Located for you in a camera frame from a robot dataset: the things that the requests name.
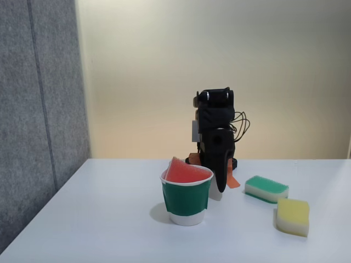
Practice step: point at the orange tape strip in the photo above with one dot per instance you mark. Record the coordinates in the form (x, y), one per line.
(194, 159)
(233, 182)

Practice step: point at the grey felt partition panel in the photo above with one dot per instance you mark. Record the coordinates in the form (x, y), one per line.
(35, 109)

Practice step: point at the white paper cup, green band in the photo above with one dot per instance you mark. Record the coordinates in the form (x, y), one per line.
(186, 200)

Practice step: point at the yellow sponge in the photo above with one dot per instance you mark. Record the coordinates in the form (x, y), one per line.
(293, 216)

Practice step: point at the green sponge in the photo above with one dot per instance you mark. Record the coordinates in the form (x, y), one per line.
(266, 187)

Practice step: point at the red sponge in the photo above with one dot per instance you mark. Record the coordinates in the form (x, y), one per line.
(186, 172)

